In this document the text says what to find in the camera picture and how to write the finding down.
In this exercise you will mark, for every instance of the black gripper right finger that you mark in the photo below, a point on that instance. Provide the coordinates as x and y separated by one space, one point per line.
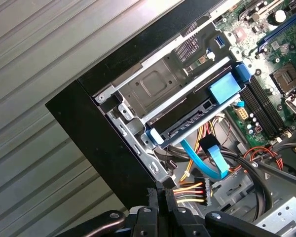
185 223

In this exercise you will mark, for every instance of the metal socket cover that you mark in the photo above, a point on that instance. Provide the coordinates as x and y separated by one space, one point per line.
294 106

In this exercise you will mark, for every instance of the blue expansion slot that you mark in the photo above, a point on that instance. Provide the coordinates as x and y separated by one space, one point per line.
281 27

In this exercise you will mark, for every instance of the grey metal disk bay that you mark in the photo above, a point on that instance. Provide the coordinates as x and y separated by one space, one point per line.
150 86

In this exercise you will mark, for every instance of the CPU socket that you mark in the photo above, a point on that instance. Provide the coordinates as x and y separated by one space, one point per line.
286 76

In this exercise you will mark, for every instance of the green motherboard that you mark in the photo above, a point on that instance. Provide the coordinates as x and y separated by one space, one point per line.
286 49

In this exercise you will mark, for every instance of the grey metal drive cage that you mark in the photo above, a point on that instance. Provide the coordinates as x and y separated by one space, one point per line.
273 192

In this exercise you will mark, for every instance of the black open PC case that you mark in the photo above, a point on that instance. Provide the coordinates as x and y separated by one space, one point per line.
101 138

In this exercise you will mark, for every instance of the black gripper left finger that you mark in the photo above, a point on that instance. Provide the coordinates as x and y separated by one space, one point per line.
148 222

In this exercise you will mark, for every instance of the hard disk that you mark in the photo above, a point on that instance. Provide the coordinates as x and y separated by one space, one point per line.
222 90

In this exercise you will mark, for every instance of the black RAM slot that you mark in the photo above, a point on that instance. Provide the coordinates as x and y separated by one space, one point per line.
255 112
264 111
268 111
259 112

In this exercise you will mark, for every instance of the white board power connector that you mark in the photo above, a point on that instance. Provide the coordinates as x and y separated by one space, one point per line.
242 113

